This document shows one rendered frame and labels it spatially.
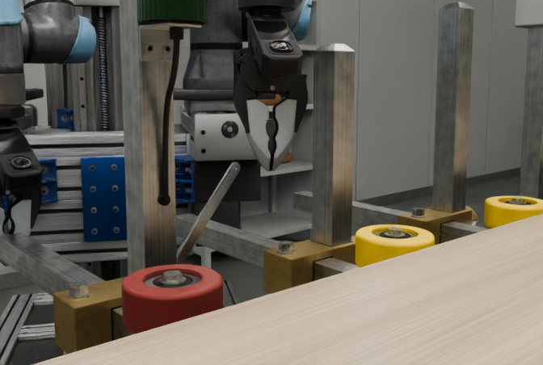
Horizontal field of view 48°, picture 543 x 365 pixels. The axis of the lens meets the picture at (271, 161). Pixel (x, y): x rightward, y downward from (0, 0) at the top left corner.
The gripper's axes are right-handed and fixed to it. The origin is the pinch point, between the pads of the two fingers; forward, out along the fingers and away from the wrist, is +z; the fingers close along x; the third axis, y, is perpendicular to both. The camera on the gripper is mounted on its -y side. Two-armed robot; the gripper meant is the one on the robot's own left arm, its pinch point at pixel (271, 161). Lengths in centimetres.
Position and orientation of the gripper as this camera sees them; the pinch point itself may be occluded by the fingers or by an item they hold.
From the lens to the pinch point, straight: 76.0
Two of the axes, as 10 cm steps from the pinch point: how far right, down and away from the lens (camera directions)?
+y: -2.1, -1.0, 9.7
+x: -9.8, 0.3, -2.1
